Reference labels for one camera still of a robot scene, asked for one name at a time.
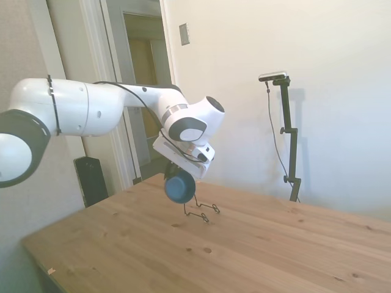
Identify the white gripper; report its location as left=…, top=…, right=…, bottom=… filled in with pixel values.
left=152, top=135, right=216, bottom=181

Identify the white door frame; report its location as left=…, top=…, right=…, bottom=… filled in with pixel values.
left=78, top=0, right=178, bottom=190

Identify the blue bowl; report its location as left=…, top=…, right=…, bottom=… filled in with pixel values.
left=164, top=170, right=197, bottom=205

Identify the black wire bowl rack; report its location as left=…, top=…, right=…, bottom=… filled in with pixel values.
left=182, top=195, right=222, bottom=224

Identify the grey camera on stand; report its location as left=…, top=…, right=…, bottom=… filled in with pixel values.
left=258, top=70, right=290, bottom=84

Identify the black jointed camera stand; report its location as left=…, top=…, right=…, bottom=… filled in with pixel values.
left=271, top=77, right=303, bottom=203

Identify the black upright box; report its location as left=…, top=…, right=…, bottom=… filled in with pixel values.
left=73, top=156, right=109, bottom=209

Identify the grey wall switch plate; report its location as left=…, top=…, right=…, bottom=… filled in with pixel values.
left=178, top=22, right=191, bottom=47

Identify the black cable along robot arm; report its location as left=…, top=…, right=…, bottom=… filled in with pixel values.
left=92, top=81, right=206, bottom=163

